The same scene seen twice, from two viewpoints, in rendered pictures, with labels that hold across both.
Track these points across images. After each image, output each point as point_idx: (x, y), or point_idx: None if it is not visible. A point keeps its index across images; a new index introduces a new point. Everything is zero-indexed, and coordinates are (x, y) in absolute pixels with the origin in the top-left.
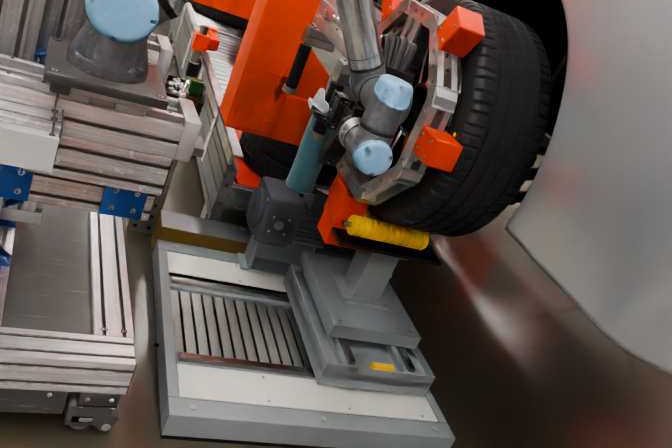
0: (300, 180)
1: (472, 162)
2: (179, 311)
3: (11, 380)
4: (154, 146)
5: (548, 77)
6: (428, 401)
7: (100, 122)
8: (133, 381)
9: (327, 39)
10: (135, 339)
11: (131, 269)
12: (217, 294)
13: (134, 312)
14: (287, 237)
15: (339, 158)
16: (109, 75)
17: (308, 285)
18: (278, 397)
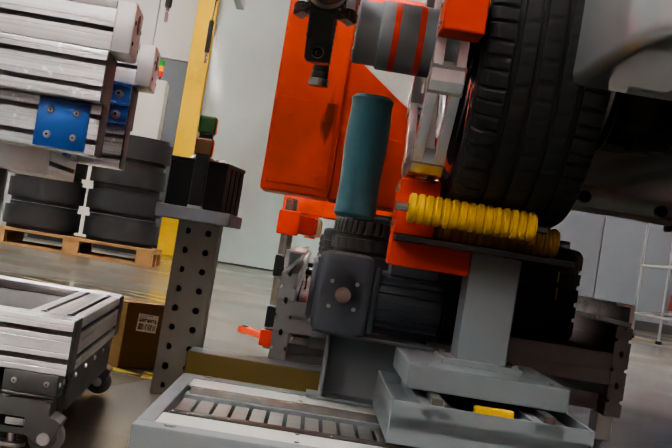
0: (349, 196)
1: (521, 28)
2: (191, 406)
3: None
4: (85, 34)
5: None
6: None
7: (22, 9)
8: (104, 447)
9: None
10: (122, 433)
11: (142, 407)
12: (259, 406)
13: (131, 423)
14: (360, 315)
15: (328, 44)
16: None
17: (403, 386)
18: (314, 444)
